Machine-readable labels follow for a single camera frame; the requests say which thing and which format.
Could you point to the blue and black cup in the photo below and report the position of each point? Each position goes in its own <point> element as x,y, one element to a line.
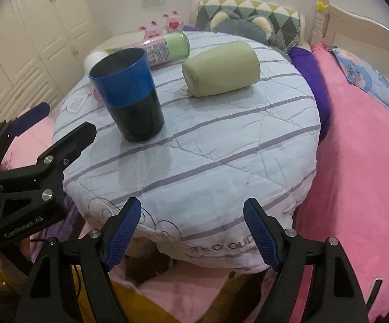
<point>130,97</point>

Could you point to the blue cartoon pillow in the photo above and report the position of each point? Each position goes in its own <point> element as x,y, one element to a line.
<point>371,80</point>

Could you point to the grey bear plush cushion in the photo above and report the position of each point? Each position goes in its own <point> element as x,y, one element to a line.
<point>241,28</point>

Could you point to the pink pig plush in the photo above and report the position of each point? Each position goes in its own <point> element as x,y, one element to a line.
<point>152,29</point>
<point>173,23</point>

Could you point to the cream wardrobe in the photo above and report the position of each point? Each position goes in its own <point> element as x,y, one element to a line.
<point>22,40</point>

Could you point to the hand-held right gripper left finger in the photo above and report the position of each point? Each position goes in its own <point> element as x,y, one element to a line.
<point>122,232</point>

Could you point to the white wall socket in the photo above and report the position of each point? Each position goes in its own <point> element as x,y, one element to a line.
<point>153,1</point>

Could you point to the pink blanket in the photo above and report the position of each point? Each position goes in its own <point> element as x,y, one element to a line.
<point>352,181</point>

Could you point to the pink and green bottle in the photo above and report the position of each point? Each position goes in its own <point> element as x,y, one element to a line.
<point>162,48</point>

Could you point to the pale green cup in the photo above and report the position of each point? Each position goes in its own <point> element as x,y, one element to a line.
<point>221,69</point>

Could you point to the yellow cloth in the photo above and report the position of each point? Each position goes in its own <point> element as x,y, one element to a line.
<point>140,304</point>

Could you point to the triangle patterned pillow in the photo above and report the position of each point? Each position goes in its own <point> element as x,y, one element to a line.
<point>248,13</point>

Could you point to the striped white quilt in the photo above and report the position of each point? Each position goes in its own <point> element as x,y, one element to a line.
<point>194,148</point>

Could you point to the cream bed headboard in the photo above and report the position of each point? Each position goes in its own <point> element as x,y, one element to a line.
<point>356,27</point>

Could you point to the white cup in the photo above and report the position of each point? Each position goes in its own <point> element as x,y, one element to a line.
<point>91,61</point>

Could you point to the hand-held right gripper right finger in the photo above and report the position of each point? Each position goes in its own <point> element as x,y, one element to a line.
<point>260,230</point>

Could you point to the purple cloth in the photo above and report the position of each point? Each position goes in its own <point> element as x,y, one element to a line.
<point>310,77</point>

